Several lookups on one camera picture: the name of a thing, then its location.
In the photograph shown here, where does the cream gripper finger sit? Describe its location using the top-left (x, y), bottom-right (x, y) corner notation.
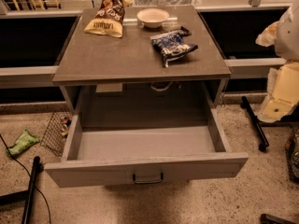
top-left (255, 21), bottom-right (278, 47)
top-left (257, 62), bottom-right (299, 123)

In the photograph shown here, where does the blue chip bag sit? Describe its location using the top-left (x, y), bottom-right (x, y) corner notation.
top-left (150, 28), bottom-right (198, 67)

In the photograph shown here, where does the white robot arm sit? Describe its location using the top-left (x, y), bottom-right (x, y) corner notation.
top-left (255, 0), bottom-right (299, 123)

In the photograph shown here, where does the brown yellow chip bag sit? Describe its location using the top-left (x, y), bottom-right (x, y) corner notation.
top-left (84, 0), bottom-right (133, 38)

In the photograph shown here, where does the grey drawer cabinet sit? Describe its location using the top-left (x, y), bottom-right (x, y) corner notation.
top-left (51, 5), bottom-right (232, 129)

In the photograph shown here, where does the open grey top drawer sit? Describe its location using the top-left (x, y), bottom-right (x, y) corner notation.
top-left (46, 110), bottom-right (249, 188)

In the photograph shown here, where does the green snack bag on floor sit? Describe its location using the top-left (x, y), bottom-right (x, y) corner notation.
top-left (6, 130), bottom-right (40, 157)

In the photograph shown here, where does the black stand leg right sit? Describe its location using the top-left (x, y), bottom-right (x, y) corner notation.
top-left (240, 96), bottom-right (269, 152)

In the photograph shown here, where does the black stand leg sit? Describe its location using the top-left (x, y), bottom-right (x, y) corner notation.
top-left (0, 156), bottom-right (43, 224)
top-left (240, 96), bottom-right (269, 152)

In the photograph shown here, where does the dark basket at right edge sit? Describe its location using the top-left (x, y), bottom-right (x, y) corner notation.
top-left (285, 130), bottom-right (299, 184)

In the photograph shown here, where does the small black flat packet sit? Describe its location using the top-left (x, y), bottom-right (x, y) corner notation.
top-left (179, 26), bottom-right (192, 36)

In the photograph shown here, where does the white bowl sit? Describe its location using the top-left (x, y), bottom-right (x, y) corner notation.
top-left (137, 8), bottom-right (169, 29)

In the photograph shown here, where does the black object bottom right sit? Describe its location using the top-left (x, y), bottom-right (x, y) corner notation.
top-left (260, 214), bottom-right (296, 224)

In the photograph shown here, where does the black stand leg left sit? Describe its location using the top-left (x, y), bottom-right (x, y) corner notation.
top-left (0, 156), bottom-right (43, 224)

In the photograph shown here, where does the black metal drawer handle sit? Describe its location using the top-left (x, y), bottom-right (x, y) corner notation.
top-left (132, 173), bottom-right (164, 185)

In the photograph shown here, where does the wire mesh basket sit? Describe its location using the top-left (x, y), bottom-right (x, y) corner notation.
top-left (41, 112), bottom-right (72, 157)

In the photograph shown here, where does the black cable on floor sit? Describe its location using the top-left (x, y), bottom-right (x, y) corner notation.
top-left (0, 133), bottom-right (52, 224)

